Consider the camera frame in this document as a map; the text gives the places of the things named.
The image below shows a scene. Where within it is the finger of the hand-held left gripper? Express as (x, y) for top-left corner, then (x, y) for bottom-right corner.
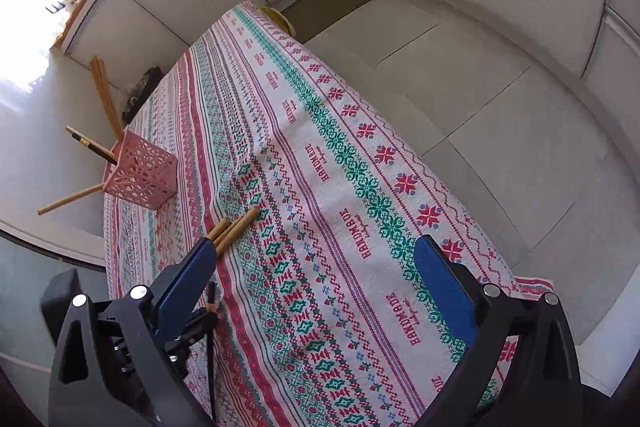
(175, 308), (221, 356)

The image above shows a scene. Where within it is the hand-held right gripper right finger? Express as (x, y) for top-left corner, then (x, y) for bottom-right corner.
(414, 234), (584, 427)

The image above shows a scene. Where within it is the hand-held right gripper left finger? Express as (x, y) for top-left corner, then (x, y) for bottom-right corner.
(48, 237), (219, 427)

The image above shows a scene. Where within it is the light wooden chopstick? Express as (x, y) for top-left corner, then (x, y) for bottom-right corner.
(214, 206), (262, 256)
(210, 222), (241, 250)
(206, 219), (230, 242)
(88, 57), (119, 142)
(37, 183), (105, 216)
(97, 55), (125, 142)

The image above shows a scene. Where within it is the pink perforated utensil holder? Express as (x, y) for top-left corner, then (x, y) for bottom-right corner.
(101, 130), (179, 210)

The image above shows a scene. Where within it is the dark patterned chopstick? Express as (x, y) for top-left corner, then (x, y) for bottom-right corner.
(65, 129), (117, 166)
(69, 125), (120, 160)

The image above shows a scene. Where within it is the frosted glass door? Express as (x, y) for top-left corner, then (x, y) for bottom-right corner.
(0, 232), (107, 360)

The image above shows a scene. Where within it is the patterned red green tablecloth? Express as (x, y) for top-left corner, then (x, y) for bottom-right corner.
(102, 2), (556, 427)

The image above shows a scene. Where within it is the dark object beside table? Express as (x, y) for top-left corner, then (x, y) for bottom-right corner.
(121, 67), (164, 120)

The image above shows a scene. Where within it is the yellow object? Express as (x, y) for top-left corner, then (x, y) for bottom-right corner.
(259, 6), (296, 34)

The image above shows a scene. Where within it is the wooden cabinet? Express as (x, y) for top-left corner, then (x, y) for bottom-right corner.
(54, 0), (97, 51)

